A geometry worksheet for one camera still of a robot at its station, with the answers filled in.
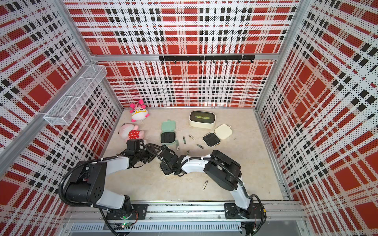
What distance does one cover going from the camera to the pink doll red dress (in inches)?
39.4

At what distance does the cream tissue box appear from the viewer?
1080 millimetres

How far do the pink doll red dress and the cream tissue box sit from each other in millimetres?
360
